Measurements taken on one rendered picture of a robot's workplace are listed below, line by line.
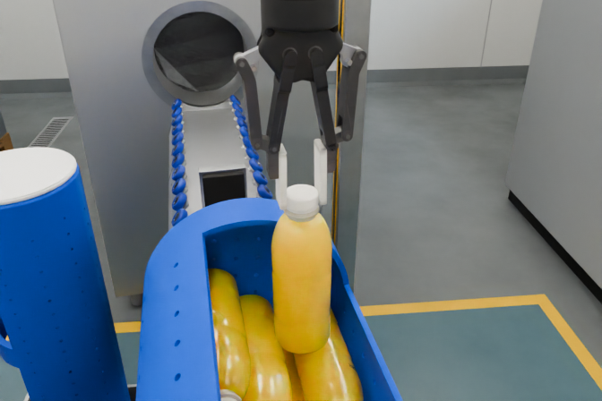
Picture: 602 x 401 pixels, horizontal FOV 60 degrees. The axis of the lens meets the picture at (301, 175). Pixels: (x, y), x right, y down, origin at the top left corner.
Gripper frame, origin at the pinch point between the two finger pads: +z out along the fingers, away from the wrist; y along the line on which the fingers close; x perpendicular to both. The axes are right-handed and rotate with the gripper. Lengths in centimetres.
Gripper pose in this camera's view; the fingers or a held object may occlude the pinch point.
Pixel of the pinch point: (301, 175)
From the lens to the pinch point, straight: 58.5
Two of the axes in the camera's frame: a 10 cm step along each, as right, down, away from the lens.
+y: -9.8, 1.0, -1.9
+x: 2.1, 4.5, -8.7
